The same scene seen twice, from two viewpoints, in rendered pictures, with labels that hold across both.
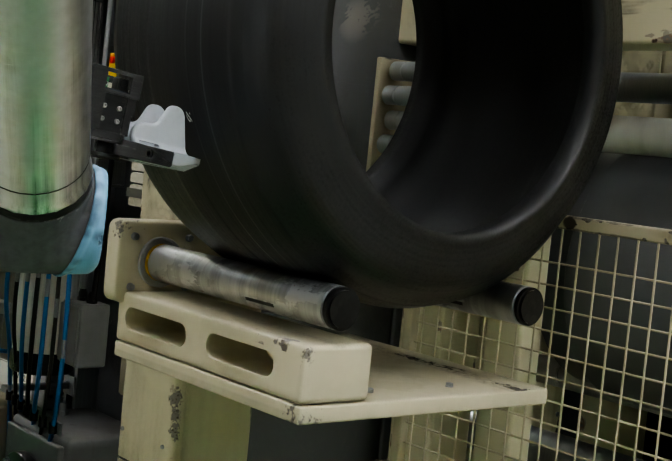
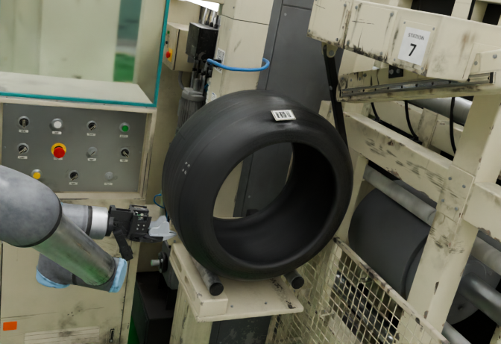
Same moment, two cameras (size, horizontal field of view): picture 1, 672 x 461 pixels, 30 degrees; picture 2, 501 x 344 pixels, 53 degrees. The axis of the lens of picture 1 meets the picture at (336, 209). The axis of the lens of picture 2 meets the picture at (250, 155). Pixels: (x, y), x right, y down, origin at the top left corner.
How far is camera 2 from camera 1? 0.79 m
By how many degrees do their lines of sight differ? 21
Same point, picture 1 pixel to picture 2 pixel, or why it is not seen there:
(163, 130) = (160, 229)
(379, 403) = (229, 316)
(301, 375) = (199, 309)
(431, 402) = (251, 314)
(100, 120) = (136, 229)
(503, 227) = (285, 262)
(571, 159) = (319, 238)
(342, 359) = (215, 304)
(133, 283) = (175, 239)
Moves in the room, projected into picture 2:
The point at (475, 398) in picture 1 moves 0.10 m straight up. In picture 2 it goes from (271, 312) to (276, 285)
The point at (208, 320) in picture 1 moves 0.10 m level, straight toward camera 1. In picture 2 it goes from (186, 271) to (174, 286)
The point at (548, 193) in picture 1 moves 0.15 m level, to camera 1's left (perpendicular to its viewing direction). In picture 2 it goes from (307, 250) to (262, 236)
